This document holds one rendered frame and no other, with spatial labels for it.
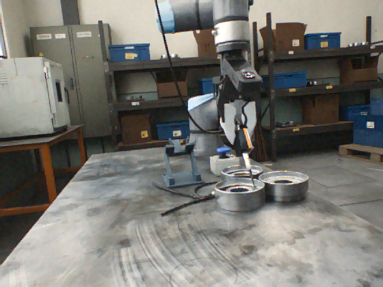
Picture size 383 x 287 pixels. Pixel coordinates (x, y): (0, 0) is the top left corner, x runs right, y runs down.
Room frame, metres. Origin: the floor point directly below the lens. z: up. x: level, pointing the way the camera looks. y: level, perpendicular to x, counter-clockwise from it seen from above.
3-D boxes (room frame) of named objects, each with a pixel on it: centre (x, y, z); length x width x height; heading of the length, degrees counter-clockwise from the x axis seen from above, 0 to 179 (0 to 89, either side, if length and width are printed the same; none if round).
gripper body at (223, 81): (0.71, -0.11, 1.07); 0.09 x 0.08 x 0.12; 11
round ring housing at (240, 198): (0.63, -0.10, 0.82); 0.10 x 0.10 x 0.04
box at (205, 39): (4.42, -0.48, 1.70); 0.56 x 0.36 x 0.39; 93
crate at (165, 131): (4.36, 0.15, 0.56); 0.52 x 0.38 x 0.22; 95
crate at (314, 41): (4.66, -1.98, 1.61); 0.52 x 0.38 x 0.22; 101
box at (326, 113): (4.66, -1.99, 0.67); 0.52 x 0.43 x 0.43; 98
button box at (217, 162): (0.91, -0.10, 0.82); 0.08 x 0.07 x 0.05; 8
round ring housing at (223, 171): (0.76, -0.13, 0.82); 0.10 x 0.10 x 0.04
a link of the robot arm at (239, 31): (0.70, -0.11, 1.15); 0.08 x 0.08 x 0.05
